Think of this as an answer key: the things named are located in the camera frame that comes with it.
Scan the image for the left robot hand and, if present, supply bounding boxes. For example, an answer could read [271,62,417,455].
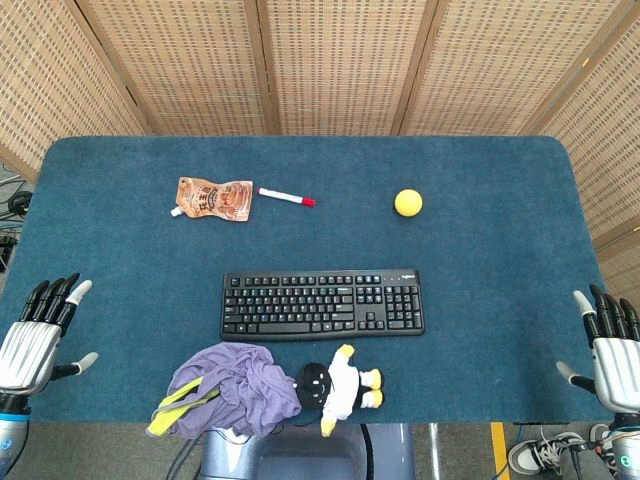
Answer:
[0,272,100,398]

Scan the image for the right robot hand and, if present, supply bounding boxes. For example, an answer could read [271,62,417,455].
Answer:
[556,284,640,414]

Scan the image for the black keyboard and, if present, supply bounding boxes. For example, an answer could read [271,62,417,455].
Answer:
[220,269,426,343]

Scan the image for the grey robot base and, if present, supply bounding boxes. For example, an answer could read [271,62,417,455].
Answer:
[197,422,416,480]

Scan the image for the black and white sneaker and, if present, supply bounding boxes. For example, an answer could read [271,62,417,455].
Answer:
[508,431,586,476]

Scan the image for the yellow floor tape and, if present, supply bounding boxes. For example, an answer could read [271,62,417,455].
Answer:
[490,422,511,480]

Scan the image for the purple crumpled cloth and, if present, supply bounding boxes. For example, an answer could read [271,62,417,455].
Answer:
[145,342,303,440]

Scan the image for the orange spouted sauce pouch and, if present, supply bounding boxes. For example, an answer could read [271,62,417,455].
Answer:
[169,176,254,222]

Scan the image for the yellow ball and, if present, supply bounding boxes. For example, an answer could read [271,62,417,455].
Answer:
[394,188,424,218]

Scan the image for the plush doll with black head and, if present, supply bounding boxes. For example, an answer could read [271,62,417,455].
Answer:
[293,343,385,438]

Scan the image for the white marker with red cap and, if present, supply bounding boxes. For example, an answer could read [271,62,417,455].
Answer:
[257,187,317,208]

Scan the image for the blue table mat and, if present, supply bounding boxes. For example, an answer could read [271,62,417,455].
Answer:
[0,134,629,426]

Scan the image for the woven folding screen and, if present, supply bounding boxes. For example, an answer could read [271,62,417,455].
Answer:
[0,0,640,296]

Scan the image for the black cables on floor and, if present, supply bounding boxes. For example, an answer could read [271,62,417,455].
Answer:
[0,167,36,274]

